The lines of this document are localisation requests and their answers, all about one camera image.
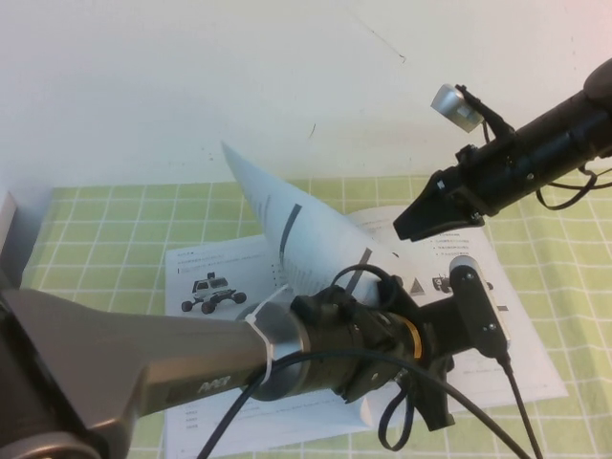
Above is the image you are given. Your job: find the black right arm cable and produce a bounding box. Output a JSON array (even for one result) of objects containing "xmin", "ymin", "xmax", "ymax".
[{"xmin": 534, "ymin": 164, "xmax": 612, "ymax": 212}]

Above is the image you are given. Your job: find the beige board edge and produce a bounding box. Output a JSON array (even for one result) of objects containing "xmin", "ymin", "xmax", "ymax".
[{"xmin": 0, "ymin": 190, "xmax": 19, "ymax": 254}]

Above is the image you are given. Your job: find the thin black gripper wire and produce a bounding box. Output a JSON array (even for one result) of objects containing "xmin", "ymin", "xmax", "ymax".
[{"xmin": 333, "ymin": 264, "xmax": 399, "ymax": 313}]

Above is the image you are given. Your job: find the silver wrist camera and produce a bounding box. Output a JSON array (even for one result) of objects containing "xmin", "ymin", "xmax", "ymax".
[
  {"xmin": 448, "ymin": 254, "xmax": 514, "ymax": 359},
  {"xmin": 429, "ymin": 82, "xmax": 487, "ymax": 134}
]

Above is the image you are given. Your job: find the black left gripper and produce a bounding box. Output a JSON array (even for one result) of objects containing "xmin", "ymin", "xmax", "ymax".
[{"xmin": 377, "ymin": 273, "xmax": 461, "ymax": 430}]

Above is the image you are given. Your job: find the white zip tie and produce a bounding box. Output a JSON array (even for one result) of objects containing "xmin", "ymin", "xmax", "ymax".
[{"xmin": 235, "ymin": 283, "xmax": 294, "ymax": 386}]

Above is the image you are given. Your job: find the black flat strap loop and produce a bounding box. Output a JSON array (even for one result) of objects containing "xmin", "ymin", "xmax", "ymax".
[{"xmin": 379, "ymin": 372, "xmax": 415, "ymax": 453}]

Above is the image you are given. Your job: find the white product catalogue book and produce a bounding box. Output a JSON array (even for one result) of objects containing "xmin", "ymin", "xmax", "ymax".
[{"xmin": 162, "ymin": 139, "xmax": 570, "ymax": 454}]

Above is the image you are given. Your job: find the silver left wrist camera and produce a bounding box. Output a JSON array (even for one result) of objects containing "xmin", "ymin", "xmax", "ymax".
[{"xmin": 448, "ymin": 254, "xmax": 514, "ymax": 359}]

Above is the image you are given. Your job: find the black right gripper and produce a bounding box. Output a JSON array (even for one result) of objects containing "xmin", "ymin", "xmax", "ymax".
[{"xmin": 392, "ymin": 135, "xmax": 523, "ymax": 243}]

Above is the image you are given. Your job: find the black left camera mount bracket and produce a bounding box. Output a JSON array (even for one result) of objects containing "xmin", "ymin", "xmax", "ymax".
[{"xmin": 420, "ymin": 286, "xmax": 479, "ymax": 358}]

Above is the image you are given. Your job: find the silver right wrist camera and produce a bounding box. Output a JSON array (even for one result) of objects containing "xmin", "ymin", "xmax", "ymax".
[{"xmin": 429, "ymin": 82, "xmax": 487, "ymax": 134}]

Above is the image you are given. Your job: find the green white checkered tablecloth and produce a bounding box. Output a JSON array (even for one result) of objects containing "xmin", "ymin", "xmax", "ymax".
[{"xmin": 0, "ymin": 174, "xmax": 612, "ymax": 459}]

